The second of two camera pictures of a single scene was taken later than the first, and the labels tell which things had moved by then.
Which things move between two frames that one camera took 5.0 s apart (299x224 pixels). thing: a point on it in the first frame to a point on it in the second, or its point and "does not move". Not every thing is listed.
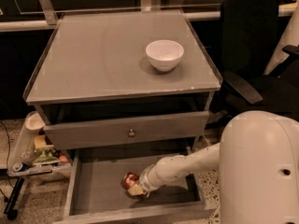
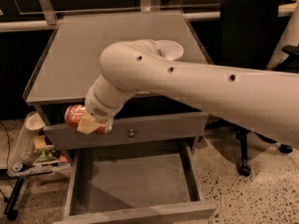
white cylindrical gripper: [145, 179] to [99, 109]
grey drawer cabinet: [127, 91] does not move
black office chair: [249, 19] does not move
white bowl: [164, 54] does not move
